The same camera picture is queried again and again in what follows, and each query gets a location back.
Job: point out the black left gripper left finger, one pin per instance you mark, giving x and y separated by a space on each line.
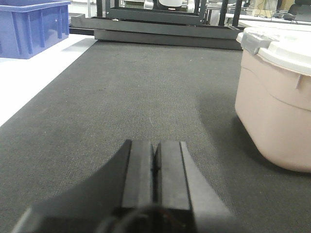
124 183

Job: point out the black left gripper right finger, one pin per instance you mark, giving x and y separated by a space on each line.
183 189

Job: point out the dark grey table mat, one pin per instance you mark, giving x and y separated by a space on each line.
115 92

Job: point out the blue plastic tote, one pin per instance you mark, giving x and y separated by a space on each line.
28 27

